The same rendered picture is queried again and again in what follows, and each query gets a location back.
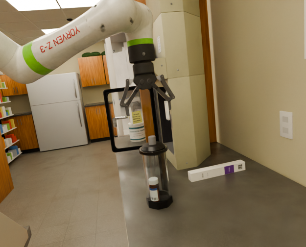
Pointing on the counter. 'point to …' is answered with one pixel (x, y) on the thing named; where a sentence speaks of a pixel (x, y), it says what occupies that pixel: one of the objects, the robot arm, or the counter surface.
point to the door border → (111, 121)
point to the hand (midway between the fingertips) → (150, 119)
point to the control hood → (160, 67)
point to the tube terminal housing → (184, 86)
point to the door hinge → (158, 115)
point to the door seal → (110, 122)
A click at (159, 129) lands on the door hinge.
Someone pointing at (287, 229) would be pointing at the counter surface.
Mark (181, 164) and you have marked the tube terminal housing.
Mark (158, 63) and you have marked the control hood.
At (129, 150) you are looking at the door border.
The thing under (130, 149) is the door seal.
